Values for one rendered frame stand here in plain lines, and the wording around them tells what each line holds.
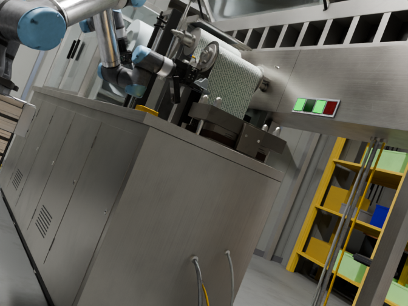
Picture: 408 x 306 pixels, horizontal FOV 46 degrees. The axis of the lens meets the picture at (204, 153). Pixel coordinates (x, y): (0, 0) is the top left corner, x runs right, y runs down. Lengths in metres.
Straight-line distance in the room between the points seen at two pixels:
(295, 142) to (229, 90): 4.43
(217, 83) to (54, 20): 0.89
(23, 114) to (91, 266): 0.59
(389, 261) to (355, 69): 0.70
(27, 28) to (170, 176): 0.72
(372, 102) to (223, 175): 0.60
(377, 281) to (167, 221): 0.75
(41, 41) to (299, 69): 1.16
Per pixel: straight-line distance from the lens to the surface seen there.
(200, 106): 1.92
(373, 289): 1.75
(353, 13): 2.09
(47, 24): 1.40
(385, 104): 1.74
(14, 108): 1.47
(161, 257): 1.82
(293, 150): 6.49
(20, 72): 5.60
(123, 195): 1.70
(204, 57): 2.11
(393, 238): 1.75
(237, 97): 2.13
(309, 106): 1.98
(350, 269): 5.62
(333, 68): 2.00
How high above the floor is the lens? 0.79
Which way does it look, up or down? 2 degrees up
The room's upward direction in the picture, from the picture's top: 22 degrees clockwise
